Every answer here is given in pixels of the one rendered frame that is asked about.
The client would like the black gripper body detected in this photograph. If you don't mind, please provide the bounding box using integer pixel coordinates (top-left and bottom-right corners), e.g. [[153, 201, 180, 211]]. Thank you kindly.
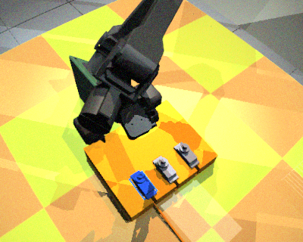
[[73, 84, 162, 145]]

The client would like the orange flat rectangular deck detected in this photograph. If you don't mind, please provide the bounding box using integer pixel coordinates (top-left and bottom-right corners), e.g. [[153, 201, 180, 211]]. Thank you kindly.
[[83, 100, 218, 221]]

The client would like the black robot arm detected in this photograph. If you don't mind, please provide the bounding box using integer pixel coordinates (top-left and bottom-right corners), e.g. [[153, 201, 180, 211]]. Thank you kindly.
[[77, 0, 183, 140]]

